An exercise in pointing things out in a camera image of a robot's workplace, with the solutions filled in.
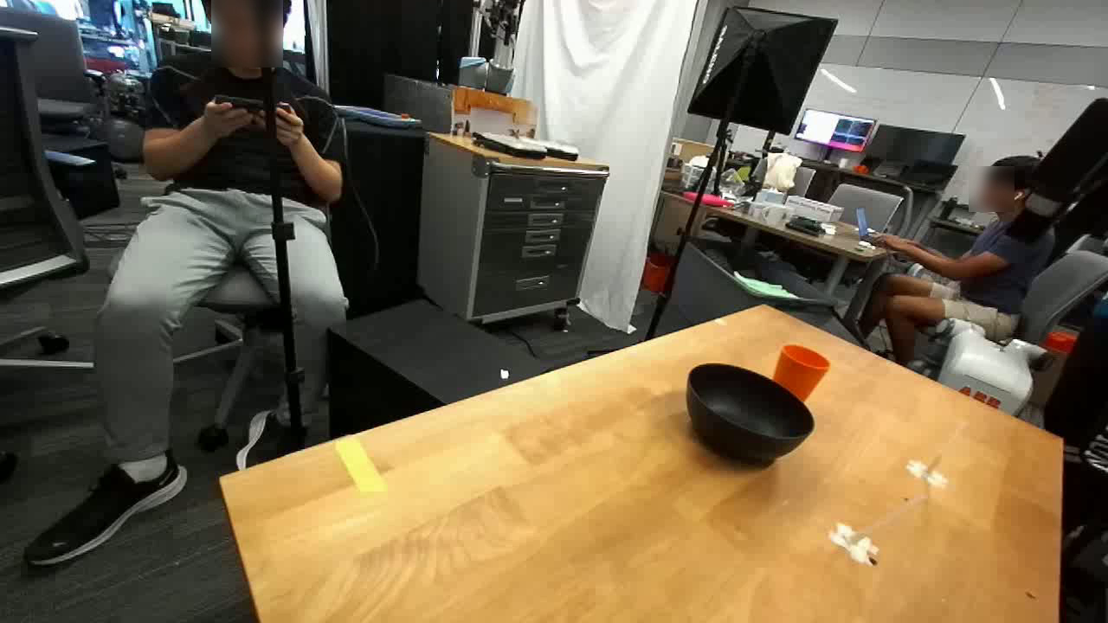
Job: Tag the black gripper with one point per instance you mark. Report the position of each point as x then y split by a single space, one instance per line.
1078 151

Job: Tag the orange plastic cup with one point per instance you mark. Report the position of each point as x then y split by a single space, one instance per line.
800 368

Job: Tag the black bowl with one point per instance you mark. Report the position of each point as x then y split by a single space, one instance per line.
737 429

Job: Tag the person in blue shirt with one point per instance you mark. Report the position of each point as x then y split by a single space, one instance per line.
1004 269

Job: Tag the grey padded chair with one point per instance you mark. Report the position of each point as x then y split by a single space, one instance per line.
1062 289

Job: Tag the white ABB box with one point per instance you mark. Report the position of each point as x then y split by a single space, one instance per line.
981 368

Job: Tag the colourful monitor screen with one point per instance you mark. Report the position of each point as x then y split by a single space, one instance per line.
835 131

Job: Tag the cluttered wooden desk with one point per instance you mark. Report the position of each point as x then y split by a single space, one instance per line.
796 238

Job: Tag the black softbox light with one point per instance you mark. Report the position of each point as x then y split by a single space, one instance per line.
761 65

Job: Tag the black light stand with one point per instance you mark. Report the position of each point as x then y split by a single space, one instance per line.
695 227

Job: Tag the white hanging curtain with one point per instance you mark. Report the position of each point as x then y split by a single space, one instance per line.
601 116

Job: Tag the black white tray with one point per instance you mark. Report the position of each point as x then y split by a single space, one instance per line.
523 142

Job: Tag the grey drawer cabinet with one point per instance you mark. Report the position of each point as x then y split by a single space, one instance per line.
508 230

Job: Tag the orange cardboard box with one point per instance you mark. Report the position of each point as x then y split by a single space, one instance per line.
488 111

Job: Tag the black curtain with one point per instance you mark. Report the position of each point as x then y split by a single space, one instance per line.
393 46

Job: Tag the black draped cabinet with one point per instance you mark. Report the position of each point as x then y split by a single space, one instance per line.
383 218

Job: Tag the black floor box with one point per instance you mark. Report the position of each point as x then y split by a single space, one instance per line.
403 359

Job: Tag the yellow tape strip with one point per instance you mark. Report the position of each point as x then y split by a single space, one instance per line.
359 466

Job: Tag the thin black stand pole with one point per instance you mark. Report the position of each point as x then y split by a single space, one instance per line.
280 264

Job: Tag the dark smartphone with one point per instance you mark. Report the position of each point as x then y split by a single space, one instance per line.
243 101

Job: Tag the person in black shirt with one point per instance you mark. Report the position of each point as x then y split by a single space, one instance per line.
173 264

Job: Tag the grey office chair frame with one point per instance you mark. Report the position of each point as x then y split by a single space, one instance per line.
38 173

